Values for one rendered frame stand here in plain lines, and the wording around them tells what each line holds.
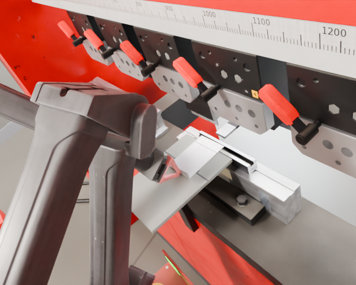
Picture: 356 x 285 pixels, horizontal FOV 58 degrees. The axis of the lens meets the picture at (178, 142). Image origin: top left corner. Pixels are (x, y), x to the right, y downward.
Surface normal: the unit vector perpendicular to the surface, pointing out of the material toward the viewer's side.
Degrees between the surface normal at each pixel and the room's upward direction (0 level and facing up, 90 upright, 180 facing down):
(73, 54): 90
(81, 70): 90
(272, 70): 90
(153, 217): 0
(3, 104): 67
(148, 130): 103
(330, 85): 90
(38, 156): 33
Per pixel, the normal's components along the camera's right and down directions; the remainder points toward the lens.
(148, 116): 0.90, 0.25
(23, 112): 0.34, 0.15
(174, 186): -0.30, -0.71
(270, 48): -0.73, 0.60
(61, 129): -0.30, -0.22
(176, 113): 0.61, 0.37
